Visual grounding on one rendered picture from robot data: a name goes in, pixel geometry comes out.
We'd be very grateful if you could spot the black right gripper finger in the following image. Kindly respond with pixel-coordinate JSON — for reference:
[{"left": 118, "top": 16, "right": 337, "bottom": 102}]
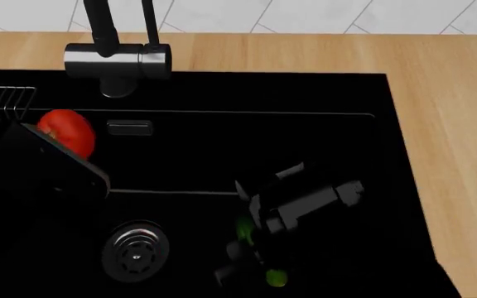
[
  {"left": 214, "top": 259, "right": 267, "bottom": 287},
  {"left": 224, "top": 238, "right": 265, "bottom": 263}
]

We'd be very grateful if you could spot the green cucumber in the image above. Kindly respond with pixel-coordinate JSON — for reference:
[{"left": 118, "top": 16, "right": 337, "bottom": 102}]
[{"left": 236, "top": 215, "right": 288, "bottom": 288}]

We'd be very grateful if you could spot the black and steel faucet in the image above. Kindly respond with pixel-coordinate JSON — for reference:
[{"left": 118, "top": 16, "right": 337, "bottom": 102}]
[{"left": 63, "top": 0, "right": 173, "bottom": 99}]

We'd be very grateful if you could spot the red tomato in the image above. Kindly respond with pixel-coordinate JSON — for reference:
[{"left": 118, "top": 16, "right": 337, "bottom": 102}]
[{"left": 36, "top": 108, "right": 97, "bottom": 161}]

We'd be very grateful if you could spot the rectangular sink overflow plate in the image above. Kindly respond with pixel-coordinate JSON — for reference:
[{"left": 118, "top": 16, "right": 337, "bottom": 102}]
[{"left": 106, "top": 119, "right": 155, "bottom": 137}]

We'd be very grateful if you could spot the steel sink drain strainer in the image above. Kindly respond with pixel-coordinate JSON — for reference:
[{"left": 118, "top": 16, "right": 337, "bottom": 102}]
[{"left": 100, "top": 219, "right": 171, "bottom": 283}]

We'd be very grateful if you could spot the black kitchen sink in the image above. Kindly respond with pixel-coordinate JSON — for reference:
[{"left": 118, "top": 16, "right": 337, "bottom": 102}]
[{"left": 0, "top": 69, "right": 464, "bottom": 298}]

